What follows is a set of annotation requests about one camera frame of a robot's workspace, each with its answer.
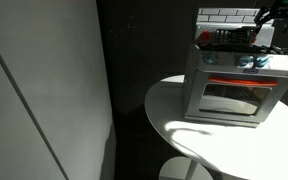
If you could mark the red round stove knob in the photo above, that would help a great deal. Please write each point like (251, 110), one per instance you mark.
(204, 35)

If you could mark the black stove keypad display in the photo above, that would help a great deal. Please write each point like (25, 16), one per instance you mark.
(232, 35)

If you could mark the white round table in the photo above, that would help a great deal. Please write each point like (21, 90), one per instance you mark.
(237, 150)

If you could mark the white round table base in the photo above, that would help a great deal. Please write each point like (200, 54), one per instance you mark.
(174, 170)

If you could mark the blue stove knob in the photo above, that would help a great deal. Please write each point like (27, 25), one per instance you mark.
(210, 58)
(261, 60)
(244, 61)

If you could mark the grey toy stove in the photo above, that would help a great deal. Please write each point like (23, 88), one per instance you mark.
(230, 100)

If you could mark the grey oven door with window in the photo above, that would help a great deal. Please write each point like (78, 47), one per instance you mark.
(197, 96)

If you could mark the small orange stove button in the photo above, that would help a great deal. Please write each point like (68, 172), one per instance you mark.
(253, 40)

